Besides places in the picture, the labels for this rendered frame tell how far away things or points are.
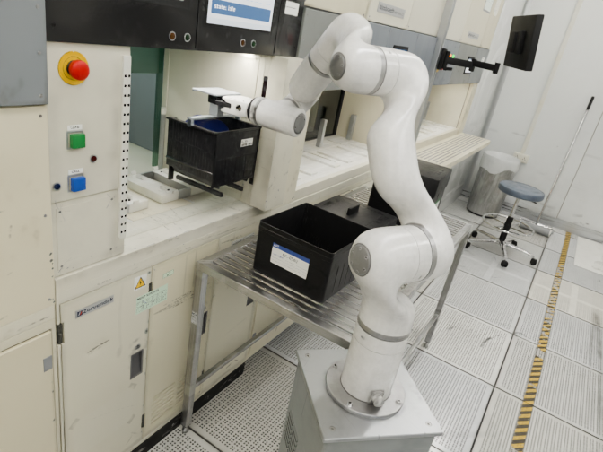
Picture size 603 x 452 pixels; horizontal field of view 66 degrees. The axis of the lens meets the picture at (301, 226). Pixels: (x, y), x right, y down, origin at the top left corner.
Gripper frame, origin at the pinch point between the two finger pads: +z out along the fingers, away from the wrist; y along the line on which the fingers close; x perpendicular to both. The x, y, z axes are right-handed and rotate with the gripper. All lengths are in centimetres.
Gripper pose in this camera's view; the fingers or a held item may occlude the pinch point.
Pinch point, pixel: (217, 98)
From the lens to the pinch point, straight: 156.5
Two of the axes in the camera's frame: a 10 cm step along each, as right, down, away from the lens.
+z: -8.3, -3.5, 4.3
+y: 5.3, -2.5, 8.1
